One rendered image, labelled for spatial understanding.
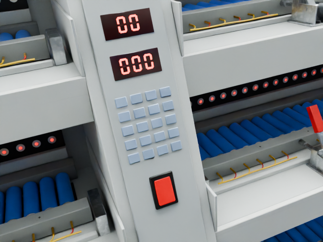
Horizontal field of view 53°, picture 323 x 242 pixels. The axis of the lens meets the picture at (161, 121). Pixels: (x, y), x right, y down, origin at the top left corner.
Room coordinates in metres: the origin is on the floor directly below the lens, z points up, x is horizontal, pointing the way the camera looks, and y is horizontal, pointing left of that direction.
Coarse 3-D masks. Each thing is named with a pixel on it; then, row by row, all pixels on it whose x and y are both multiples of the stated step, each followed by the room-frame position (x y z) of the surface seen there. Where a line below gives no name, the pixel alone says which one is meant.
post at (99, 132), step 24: (72, 0) 0.29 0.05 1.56; (168, 0) 0.32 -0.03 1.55; (168, 24) 0.32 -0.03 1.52; (96, 72) 0.30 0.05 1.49; (96, 96) 0.30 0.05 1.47; (96, 120) 0.29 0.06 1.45; (192, 120) 0.32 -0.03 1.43; (96, 144) 0.35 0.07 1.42; (192, 144) 0.32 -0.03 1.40; (120, 168) 0.30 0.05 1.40; (120, 192) 0.30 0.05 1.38; (120, 216) 0.29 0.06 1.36
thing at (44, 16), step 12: (36, 0) 0.48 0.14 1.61; (48, 0) 0.48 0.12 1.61; (36, 12) 0.48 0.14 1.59; (48, 12) 0.48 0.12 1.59; (48, 24) 0.48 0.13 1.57; (204, 120) 0.54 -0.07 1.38; (72, 132) 0.48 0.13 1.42; (84, 132) 0.48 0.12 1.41; (72, 144) 0.48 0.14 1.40; (84, 144) 0.48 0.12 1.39; (72, 156) 0.48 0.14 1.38; (84, 156) 0.48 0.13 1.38
